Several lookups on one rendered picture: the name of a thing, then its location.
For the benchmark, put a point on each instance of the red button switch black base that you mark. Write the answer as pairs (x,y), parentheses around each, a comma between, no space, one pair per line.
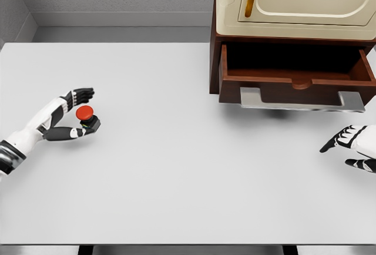
(85,113)

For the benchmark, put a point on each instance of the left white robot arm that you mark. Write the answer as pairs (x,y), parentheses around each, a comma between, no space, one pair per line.
(11,152)

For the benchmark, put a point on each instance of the cream and brown cabinet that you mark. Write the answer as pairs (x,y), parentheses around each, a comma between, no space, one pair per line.
(229,8)

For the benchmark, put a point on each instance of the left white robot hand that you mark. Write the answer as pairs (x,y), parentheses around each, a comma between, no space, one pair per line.
(50,113)

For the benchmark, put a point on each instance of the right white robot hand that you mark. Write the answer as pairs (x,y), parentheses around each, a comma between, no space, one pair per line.
(362,140)

